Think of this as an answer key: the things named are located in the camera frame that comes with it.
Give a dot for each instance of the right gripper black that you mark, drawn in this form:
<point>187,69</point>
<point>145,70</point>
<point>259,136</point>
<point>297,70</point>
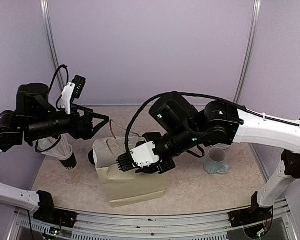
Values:
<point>162,168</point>

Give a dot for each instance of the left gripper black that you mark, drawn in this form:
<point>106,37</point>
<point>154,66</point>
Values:
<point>85,132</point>

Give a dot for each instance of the beige paper bag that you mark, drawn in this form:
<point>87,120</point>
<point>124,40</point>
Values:
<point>123,188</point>

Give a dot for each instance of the stack of black lids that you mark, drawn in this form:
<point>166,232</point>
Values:
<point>91,157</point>

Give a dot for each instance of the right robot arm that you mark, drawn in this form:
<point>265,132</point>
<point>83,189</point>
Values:
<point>220,122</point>

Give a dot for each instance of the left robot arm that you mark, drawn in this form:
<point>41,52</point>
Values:
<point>35,118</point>

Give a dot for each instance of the bundle of white straws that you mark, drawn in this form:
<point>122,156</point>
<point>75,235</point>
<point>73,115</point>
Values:
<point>61,151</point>

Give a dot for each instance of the black cup holding straws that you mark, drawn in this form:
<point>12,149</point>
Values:
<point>69,161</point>

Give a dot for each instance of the light blue ceramic mug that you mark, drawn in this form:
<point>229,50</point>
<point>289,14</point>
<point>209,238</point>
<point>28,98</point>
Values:
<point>216,161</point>

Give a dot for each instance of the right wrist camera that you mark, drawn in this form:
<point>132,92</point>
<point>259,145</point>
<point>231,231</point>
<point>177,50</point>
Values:
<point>141,157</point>

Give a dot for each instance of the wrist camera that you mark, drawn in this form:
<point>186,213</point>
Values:
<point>141,157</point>
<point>71,91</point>

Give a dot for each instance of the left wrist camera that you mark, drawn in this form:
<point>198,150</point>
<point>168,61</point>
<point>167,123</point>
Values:
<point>71,91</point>

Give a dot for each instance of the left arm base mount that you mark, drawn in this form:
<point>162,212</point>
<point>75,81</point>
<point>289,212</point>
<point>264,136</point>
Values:
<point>48,213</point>

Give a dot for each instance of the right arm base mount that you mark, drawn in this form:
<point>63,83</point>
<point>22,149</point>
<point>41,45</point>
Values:
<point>253,214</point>

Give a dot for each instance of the left aluminium corner post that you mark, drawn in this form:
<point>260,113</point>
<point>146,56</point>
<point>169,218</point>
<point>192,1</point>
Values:
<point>44,5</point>

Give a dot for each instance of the aluminium corner post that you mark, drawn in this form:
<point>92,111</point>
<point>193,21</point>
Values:
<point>249,50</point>
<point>44,5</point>

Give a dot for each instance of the aluminium front rail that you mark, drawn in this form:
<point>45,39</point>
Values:
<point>99,226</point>

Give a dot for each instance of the right aluminium corner post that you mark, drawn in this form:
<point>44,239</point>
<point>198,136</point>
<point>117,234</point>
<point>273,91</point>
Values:
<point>249,50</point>

